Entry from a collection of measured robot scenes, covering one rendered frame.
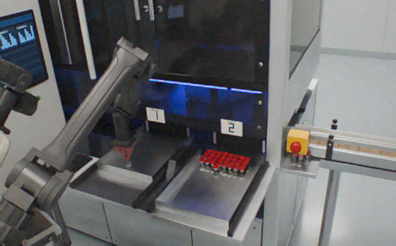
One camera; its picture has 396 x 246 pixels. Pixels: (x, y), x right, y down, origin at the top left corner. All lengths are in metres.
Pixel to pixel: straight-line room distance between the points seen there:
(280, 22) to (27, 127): 1.11
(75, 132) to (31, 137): 0.89
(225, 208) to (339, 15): 4.89
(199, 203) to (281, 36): 0.61
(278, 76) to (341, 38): 4.70
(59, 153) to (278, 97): 0.76
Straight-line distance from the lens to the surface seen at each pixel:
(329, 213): 1.65
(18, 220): 0.76
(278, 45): 1.18
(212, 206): 1.19
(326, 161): 1.45
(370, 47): 5.91
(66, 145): 0.77
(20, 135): 1.62
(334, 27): 5.86
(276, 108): 1.26
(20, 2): 1.58
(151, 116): 1.50
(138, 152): 1.51
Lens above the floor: 1.66
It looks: 26 degrees down
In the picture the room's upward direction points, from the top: 4 degrees counter-clockwise
